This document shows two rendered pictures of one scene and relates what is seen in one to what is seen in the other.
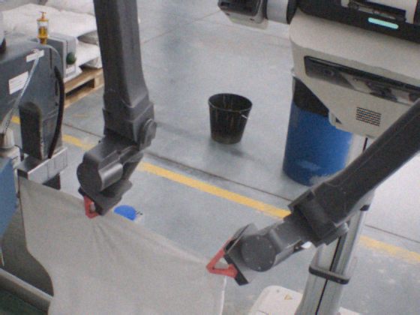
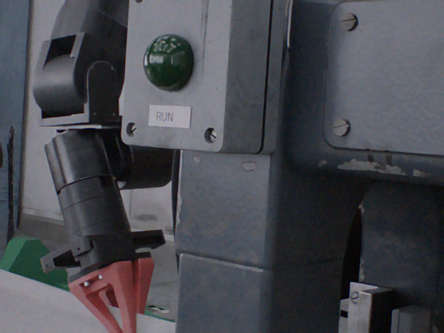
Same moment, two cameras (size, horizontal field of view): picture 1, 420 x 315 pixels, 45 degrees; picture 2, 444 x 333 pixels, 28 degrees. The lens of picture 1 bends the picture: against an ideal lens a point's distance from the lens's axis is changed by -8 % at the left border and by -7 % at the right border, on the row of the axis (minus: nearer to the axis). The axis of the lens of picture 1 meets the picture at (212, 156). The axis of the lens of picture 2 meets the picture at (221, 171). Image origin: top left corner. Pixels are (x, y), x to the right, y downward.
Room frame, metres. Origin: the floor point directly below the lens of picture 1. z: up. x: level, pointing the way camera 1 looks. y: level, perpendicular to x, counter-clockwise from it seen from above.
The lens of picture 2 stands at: (1.57, 0.53, 1.25)
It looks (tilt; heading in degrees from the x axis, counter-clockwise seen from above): 3 degrees down; 198
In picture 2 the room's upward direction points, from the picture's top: 4 degrees clockwise
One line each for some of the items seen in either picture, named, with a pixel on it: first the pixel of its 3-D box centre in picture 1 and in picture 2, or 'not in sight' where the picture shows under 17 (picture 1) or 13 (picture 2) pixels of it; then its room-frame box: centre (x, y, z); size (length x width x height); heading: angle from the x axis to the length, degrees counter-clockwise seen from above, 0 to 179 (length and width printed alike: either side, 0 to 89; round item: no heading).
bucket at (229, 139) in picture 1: (228, 119); not in sight; (3.31, -0.08, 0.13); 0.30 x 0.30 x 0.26
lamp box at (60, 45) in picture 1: (57, 55); (202, 67); (1.11, 0.37, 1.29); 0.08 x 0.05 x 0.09; 67
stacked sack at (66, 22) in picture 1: (58, 26); not in sight; (3.72, 1.24, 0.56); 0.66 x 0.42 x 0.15; 157
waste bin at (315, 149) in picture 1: (322, 125); not in sight; (2.97, -0.64, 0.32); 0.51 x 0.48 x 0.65; 157
